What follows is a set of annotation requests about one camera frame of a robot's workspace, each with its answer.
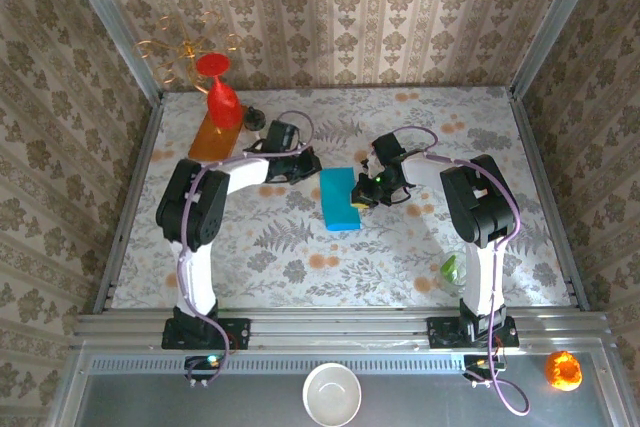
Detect floral table cover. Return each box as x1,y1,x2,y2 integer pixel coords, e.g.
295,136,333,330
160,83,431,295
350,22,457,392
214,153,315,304
109,85,574,309

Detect small bottle black cap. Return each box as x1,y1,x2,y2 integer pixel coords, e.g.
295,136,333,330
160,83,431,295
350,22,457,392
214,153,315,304
243,105,271,146

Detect orange wooden board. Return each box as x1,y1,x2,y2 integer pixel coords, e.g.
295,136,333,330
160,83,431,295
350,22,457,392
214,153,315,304
187,104,247,165

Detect red wine glass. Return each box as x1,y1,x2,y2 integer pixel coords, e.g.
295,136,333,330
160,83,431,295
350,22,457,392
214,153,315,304
194,51,239,129

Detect clear glass green leaf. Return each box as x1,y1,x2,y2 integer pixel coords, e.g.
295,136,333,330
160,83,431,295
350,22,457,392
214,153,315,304
438,251,469,294

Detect white bowl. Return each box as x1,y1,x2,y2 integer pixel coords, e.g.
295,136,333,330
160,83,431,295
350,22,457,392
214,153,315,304
301,362,363,427

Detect orange ball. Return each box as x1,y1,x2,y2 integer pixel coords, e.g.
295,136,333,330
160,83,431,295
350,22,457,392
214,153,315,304
544,349,585,392

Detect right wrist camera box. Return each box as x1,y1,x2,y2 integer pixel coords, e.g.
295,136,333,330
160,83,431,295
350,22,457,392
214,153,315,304
359,132,407,173

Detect aluminium mounting rail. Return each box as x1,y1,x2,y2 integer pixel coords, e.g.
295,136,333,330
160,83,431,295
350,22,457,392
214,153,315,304
72,310,614,351

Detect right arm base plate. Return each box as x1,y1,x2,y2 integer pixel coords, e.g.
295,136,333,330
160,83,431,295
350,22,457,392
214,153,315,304
426,315,520,350

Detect gold wire stand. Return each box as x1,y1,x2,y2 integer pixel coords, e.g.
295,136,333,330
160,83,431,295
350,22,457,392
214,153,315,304
132,10,245,96

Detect aluminium side rail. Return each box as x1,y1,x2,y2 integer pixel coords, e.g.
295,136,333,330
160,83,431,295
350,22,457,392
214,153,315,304
509,91,591,312
92,96,166,314

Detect slotted cable duct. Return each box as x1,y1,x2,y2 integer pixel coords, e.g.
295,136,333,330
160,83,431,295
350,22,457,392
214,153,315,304
84,354,611,376

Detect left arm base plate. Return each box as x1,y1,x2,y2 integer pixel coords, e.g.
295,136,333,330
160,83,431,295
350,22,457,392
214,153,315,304
160,317,253,351

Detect aluminium corner post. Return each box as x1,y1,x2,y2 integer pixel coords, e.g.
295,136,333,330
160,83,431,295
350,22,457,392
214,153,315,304
509,0,609,101
56,0,166,104

